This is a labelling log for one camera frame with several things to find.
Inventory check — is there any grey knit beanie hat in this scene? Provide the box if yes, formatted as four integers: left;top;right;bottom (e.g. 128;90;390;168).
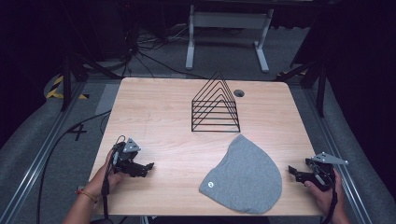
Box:
199;133;284;216

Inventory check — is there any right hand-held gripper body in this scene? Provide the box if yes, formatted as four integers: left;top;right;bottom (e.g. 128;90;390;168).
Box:
304;151;349;192

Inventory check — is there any black wire file rack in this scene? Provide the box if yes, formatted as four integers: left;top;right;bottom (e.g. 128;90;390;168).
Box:
191;70;242;133

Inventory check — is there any black tripod stand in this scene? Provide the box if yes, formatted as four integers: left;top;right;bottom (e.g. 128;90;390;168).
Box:
273;59;329;119
60;51;123;112

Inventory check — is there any hand-held gripper cable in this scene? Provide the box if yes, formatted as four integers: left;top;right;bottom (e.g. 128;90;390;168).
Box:
320;167;340;224
100;134;127;220

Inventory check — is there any orange wrist bracelet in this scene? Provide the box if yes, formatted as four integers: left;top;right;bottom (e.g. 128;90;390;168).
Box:
75;189;99;203

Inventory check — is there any left hand-held gripper cable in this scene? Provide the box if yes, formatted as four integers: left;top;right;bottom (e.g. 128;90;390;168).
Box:
100;134;127;220

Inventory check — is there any bundle of black floor cables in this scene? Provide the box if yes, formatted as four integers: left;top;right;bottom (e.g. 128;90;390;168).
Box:
120;24;208;80

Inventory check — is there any yellow black floor tape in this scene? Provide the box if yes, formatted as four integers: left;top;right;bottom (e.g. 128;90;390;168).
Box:
45;75;91;101

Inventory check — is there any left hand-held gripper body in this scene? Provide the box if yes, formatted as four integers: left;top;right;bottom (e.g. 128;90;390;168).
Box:
111;136;142;175

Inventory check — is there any person's left hand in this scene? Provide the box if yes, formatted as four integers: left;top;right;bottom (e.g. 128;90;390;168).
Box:
83;148;128;200

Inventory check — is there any aluminium floor rail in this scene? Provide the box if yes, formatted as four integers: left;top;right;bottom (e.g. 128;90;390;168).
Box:
302;87;375;224
0;79;89;224

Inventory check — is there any white metal desk frame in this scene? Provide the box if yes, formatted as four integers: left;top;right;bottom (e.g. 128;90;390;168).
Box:
185;4;276;74

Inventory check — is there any black floor cable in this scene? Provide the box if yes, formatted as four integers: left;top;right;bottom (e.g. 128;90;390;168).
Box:
36;109;112;224

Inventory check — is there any person's right hand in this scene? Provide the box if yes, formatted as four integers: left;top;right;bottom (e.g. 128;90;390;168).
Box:
304;167;347;217

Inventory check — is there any right hand-held gripper cable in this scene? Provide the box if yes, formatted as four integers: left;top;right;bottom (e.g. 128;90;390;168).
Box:
320;167;340;224

